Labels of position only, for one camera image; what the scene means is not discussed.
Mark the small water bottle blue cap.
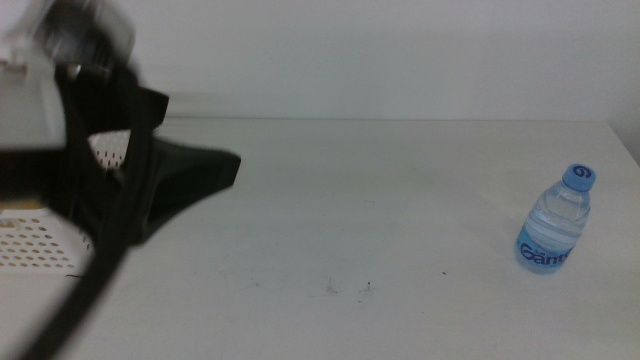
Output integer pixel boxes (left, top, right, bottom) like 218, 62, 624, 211
515, 163, 598, 275

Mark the white perforated plastic basket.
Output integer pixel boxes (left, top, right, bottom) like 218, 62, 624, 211
0, 128, 132, 275

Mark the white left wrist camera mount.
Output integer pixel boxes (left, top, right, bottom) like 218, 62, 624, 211
0, 0, 137, 151

